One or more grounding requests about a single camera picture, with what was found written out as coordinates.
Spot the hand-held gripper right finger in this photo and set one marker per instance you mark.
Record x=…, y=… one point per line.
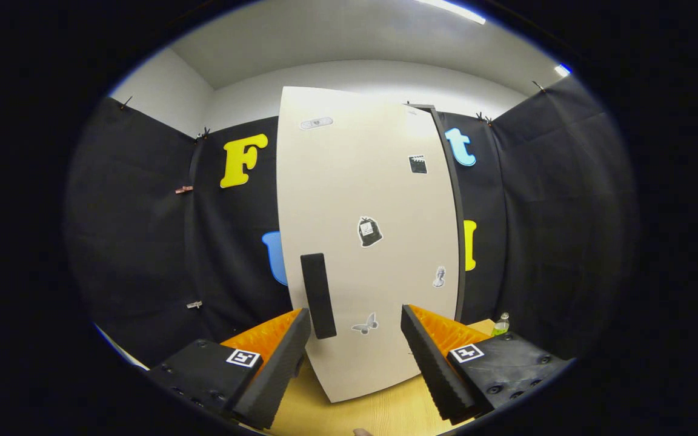
x=434, y=375

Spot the black backdrop cloth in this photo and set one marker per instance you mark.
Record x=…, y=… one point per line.
x=131, y=212

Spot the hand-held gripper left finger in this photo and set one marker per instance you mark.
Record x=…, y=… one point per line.
x=282, y=375

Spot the red clip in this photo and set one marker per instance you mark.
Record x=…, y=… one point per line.
x=183, y=189

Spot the long ceiling light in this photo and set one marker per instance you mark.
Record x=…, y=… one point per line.
x=449, y=9

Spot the green drink bottle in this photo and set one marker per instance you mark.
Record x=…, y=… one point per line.
x=500, y=326

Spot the small ceiling light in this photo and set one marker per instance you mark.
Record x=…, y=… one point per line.
x=562, y=70

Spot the grey shoe cabinet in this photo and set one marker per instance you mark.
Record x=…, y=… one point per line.
x=462, y=254

